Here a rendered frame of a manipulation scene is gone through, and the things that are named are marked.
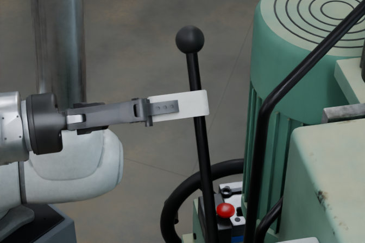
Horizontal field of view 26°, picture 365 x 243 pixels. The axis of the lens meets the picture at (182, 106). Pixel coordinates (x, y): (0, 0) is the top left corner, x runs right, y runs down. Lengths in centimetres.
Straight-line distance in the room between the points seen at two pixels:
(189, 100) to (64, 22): 60
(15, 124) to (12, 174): 72
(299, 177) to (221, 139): 223
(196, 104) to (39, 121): 19
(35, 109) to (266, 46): 30
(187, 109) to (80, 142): 71
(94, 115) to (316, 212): 36
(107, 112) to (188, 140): 199
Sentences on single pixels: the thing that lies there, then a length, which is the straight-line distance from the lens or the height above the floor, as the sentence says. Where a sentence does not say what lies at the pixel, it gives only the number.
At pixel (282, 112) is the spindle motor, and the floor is 142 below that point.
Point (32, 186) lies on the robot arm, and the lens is 168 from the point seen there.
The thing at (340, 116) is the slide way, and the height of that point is 152.
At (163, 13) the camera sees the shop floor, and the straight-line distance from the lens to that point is 355.
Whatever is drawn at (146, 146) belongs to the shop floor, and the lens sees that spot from 287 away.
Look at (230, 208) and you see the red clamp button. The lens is 128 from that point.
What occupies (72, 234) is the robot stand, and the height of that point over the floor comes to 56.
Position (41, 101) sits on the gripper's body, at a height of 136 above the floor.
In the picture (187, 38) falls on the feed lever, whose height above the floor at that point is 143.
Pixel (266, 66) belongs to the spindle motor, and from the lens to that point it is 84.
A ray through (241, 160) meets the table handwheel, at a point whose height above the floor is 95.
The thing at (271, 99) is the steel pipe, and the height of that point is 157.
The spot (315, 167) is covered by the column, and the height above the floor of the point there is 152.
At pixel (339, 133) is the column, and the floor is 152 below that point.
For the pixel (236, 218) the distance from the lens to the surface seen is 130.
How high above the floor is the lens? 197
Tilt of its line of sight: 40 degrees down
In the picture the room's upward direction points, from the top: straight up
